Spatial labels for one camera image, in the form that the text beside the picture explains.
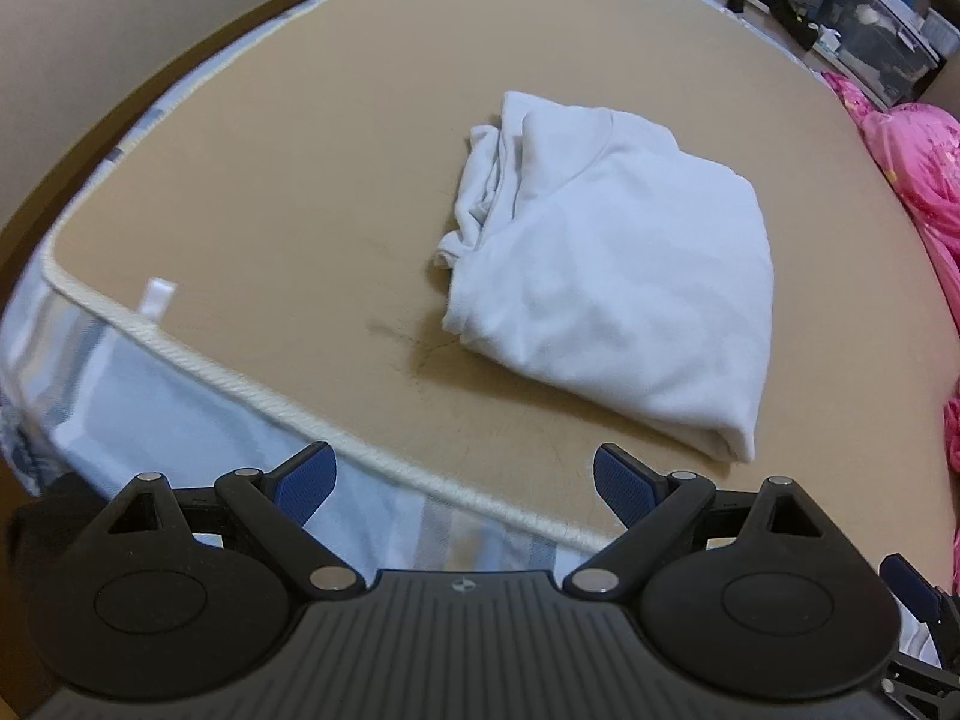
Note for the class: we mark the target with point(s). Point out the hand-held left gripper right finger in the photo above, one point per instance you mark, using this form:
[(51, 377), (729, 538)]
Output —
[(627, 484)]

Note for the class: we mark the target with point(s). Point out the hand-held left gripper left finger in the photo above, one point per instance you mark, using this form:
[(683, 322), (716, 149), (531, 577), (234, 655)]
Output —
[(304, 483)]

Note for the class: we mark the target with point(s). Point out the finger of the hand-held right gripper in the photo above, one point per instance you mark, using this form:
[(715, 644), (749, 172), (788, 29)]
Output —
[(910, 585)]

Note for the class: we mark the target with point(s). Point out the white long-sleeve shirt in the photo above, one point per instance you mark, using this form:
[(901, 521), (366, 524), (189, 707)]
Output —
[(622, 270)]

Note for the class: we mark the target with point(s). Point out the light blue striped bedsheet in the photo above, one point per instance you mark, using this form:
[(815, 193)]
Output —
[(150, 420)]

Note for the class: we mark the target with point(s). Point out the tan bed mat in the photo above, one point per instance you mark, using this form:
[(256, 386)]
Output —
[(480, 187)]

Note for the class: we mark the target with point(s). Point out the pink blanket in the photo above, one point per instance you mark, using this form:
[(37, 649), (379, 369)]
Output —
[(919, 165)]

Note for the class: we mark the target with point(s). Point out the clear plastic storage box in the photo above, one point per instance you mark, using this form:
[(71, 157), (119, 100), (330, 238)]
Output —
[(877, 30)]

